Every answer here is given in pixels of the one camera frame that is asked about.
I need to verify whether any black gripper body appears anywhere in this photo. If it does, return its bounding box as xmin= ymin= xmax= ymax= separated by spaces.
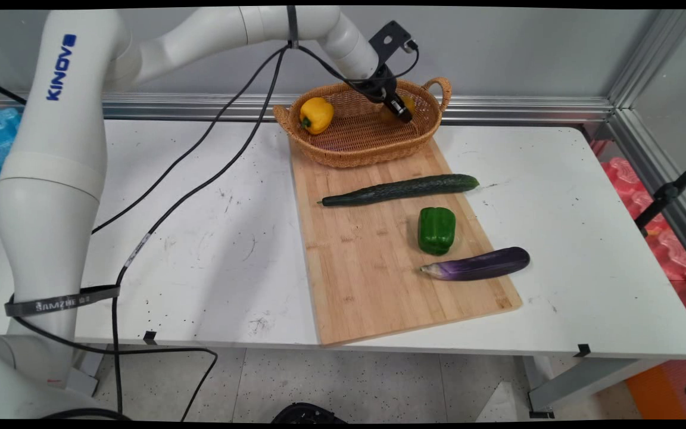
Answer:
xmin=355 ymin=64 xmax=398 ymax=102

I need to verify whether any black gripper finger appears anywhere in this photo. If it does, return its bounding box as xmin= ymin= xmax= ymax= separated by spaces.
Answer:
xmin=385 ymin=94 xmax=411 ymax=124
xmin=393 ymin=89 xmax=414 ymax=122

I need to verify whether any orange round vegetable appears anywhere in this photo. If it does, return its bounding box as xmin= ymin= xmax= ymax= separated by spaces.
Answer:
xmin=379 ymin=94 xmax=417 ymax=125

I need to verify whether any woven wicker basket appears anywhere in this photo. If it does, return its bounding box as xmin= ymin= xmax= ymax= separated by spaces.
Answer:
xmin=273 ymin=77 xmax=453 ymax=169

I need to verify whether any yellow bell pepper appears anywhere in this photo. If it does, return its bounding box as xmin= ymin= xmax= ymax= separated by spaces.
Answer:
xmin=298 ymin=97 xmax=335 ymax=135

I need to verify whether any dark green cucumber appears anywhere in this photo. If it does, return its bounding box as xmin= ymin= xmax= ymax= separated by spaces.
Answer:
xmin=318 ymin=173 xmax=480 ymax=208

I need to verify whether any green bell pepper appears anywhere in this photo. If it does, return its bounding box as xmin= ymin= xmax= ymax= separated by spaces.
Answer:
xmin=418 ymin=207 xmax=457 ymax=256

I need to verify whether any bamboo cutting board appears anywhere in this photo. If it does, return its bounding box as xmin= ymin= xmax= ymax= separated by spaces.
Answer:
xmin=288 ymin=138 xmax=523 ymax=347

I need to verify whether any purple eggplant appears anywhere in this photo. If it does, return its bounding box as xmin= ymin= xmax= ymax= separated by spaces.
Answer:
xmin=420 ymin=247 xmax=531 ymax=282

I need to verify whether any black tripod stand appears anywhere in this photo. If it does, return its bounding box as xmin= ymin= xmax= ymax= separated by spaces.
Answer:
xmin=634 ymin=152 xmax=686 ymax=232

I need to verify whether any red bubble wrap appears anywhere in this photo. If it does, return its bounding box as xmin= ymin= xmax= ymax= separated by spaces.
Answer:
xmin=590 ymin=139 xmax=686 ymax=284

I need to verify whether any black round floor object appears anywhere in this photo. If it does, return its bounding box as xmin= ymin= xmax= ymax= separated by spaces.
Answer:
xmin=271 ymin=403 xmax=348 ymax=424

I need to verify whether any orange floor mat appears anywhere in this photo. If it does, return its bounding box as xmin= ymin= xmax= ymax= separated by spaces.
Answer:
xmin=625 ymin=352 xmax=686 ymax=421

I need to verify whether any grey table leg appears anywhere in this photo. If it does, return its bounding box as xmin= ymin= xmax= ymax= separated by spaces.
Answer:
xmin=68 ymin=343 xmax=109 ymax=399

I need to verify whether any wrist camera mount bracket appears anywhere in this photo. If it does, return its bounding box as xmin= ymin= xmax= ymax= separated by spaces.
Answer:
xmin=368 ymin=20 xmax=419 ymax=64

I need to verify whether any horizontal aluminium frame rail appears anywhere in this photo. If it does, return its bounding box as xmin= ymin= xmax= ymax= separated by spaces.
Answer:
xmin=0 ymin=89 xmax=616 ymax=126

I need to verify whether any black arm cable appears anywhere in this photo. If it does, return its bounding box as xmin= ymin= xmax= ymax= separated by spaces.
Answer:
xmin=110 ymin=48 xmax=289 ymax=416
xmin=91 ymin=46 xmax=289 ymax=235

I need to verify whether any slanted aluminium frame rail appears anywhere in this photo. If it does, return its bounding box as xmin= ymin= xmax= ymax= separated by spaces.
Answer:
xmin=607 ymin=9 xmax=686 ymax=279

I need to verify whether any grey table leg frame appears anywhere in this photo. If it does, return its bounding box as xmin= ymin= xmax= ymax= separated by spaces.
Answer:
xmin=522 ymin=356 xmax=668 ymax=419

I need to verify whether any black floor cable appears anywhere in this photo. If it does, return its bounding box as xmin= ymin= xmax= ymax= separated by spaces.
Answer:
xmin=10 ymin=295 xmax=219 ymax=421

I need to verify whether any black printed velcro strap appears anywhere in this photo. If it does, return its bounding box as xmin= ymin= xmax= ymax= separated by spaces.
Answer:
xmin=4 ymin=285 xmax=121 ymax=318

